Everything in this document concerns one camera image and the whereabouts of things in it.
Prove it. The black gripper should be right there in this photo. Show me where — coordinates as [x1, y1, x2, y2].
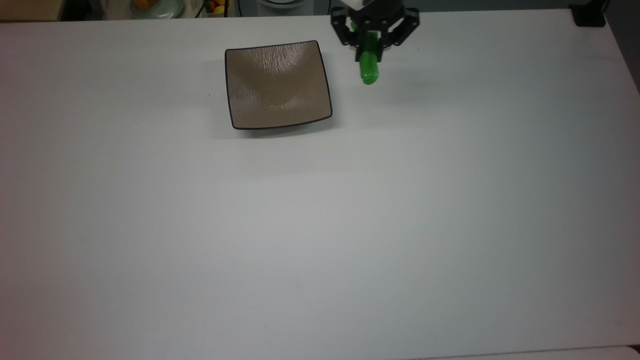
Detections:
[329, 0, 421, 64]

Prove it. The green chili pepper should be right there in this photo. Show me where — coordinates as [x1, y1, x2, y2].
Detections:
[350, 20, 380, 86]

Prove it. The brown square ceramic plate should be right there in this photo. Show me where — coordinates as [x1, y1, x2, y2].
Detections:
[224, 40, 334, 131]

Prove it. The pale green plate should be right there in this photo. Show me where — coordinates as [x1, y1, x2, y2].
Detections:
[130, 0, 186, 20]

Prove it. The white round bowl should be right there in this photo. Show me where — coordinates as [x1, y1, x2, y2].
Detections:
[256, 0, 315, 11]

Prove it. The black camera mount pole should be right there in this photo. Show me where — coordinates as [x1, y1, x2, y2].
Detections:
[569, 0, 612, 28]

